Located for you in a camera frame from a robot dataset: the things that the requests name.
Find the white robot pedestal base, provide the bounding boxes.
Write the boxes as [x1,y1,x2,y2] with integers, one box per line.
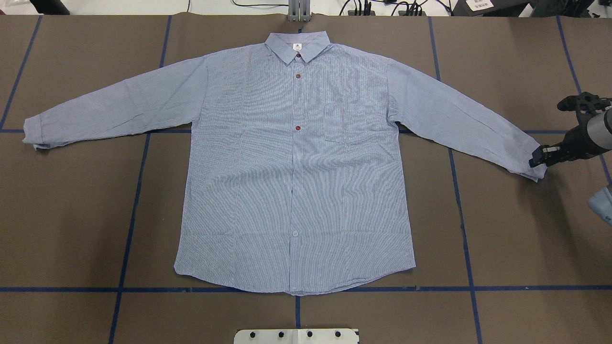
[233,328,360,344]

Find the aluminium frame post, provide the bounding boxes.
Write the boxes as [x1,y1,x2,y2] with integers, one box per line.
[288,0,312,22]

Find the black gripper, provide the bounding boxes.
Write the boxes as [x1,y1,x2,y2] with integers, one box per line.
[529,126,595,168]

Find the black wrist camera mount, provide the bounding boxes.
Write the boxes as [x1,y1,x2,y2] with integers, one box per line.
[557,92,611,127]

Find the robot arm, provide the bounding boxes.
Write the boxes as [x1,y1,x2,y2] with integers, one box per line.
[529,109,612,168]

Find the light blue striped shirt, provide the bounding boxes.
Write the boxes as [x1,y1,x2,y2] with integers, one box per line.
[23,32,546,296]

